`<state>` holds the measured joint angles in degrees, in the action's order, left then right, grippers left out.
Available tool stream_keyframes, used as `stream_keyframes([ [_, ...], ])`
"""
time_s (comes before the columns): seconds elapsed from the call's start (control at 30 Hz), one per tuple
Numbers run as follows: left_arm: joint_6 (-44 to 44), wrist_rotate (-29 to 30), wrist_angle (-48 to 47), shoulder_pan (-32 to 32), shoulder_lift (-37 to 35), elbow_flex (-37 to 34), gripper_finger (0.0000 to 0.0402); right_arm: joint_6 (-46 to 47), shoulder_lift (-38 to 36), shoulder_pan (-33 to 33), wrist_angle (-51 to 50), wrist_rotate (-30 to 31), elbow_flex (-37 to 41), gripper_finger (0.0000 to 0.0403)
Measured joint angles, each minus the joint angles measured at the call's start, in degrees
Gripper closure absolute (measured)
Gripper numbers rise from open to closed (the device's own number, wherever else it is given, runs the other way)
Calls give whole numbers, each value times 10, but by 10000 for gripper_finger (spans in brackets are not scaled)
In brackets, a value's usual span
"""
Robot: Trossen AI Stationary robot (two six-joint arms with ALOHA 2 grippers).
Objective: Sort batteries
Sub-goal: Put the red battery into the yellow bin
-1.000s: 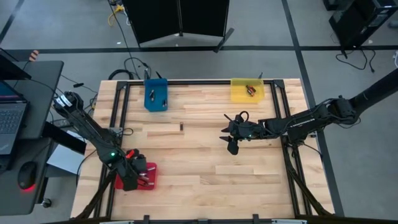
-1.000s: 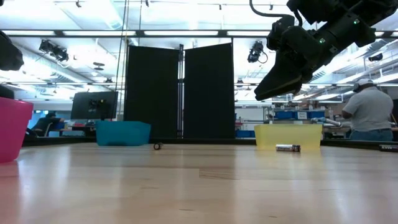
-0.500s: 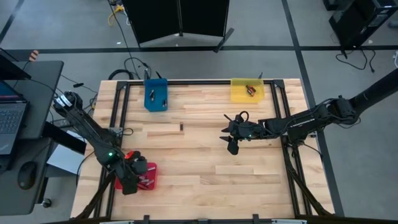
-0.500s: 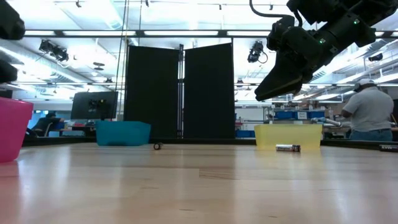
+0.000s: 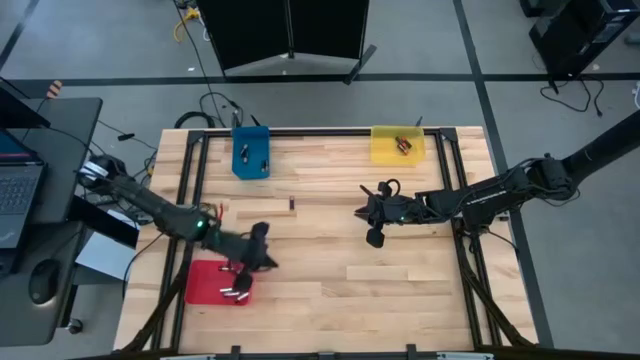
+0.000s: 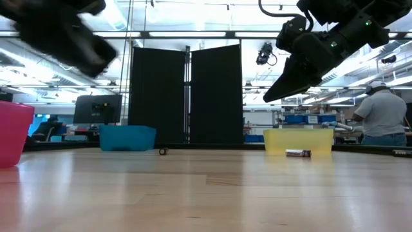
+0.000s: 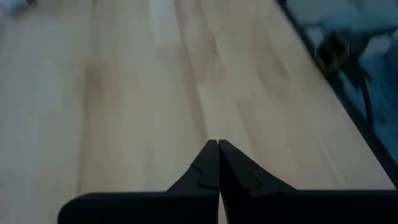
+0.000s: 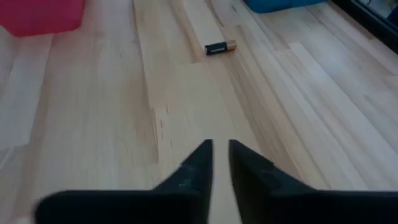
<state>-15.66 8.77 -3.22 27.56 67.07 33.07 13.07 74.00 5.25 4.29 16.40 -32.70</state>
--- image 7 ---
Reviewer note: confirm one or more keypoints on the black aluminium table frame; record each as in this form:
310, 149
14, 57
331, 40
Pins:
359, 116

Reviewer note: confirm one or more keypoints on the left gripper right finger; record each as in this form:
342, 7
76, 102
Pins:
264, 205

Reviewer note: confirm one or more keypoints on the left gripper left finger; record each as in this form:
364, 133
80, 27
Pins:
186, 205

